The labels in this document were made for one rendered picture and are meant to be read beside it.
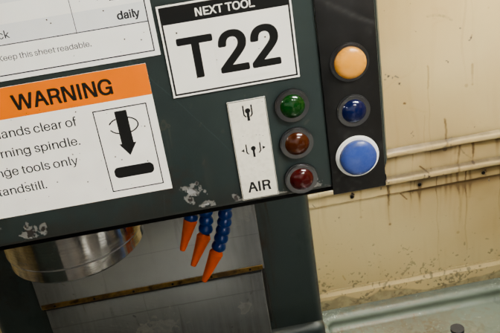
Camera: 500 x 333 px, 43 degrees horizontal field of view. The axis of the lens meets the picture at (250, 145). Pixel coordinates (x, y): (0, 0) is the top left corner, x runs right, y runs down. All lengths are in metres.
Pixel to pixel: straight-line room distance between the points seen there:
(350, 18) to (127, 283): 0.95
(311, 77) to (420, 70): 1.18
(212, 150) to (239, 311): 0.91
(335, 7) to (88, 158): 0.22
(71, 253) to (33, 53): 0.28
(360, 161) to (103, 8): 0.23
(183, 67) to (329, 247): 1.38
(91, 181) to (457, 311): 1.57
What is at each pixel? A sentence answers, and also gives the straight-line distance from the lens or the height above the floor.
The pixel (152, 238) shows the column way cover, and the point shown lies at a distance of 1.27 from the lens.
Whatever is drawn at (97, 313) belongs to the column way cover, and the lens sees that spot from 1.39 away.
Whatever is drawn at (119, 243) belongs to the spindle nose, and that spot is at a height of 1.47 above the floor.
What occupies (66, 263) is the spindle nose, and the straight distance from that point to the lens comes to 0.70.
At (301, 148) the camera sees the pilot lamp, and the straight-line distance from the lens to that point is 0.50.
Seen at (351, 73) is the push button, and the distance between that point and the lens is 0.49.
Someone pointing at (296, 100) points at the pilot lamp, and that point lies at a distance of 0.49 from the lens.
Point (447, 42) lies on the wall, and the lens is 1.67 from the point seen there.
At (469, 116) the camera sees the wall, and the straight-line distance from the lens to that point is 1.76.
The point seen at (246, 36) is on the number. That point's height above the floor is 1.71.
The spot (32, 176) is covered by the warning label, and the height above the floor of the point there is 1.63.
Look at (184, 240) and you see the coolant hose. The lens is 0.76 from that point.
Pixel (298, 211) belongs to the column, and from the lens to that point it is 1.32.
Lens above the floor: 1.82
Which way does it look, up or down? 23 degrees down
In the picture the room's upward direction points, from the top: 9 degrees counter-clockwise
